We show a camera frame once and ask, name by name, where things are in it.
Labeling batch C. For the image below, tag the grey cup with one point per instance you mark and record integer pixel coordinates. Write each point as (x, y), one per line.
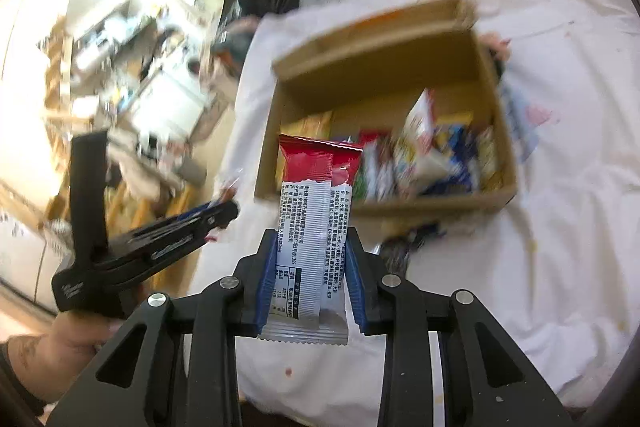
(194, 171)

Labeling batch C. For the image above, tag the yellow snack packet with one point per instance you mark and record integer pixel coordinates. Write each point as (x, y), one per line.
(487, 159)

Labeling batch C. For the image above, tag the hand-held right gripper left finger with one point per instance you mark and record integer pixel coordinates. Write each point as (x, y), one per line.
(267, 277)

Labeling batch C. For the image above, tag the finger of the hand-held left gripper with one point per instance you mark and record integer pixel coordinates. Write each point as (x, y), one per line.
(210, 217)

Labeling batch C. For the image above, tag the cardboard box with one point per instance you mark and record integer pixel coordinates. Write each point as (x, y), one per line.
(380, 72)

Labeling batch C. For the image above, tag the blue yellow-edged snack packet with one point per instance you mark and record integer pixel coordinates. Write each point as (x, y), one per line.
(456, 154)

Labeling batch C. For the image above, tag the large white red-edged snack packet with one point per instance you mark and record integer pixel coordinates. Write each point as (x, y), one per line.
(422, 147)

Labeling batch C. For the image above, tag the red white snack bar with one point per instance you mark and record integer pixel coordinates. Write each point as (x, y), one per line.
(310, 217)

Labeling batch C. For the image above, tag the red green snack packet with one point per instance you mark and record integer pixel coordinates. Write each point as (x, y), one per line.
(377, 167)

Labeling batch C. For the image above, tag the small brown candy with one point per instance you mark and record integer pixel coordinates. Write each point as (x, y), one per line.
(229, 192)

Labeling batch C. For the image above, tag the dark blue snack packet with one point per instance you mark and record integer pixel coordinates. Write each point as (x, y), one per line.
(412, 247)

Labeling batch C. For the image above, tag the person's left hand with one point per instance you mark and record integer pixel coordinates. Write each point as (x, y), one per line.
(65, 352)

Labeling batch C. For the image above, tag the black cloth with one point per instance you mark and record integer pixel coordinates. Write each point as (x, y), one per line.
(497, 57)

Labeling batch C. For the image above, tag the white printed blanket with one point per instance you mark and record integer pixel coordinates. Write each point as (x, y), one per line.
(550, 207)

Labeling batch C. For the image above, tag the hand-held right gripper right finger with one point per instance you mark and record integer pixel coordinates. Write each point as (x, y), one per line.
(356, 282)

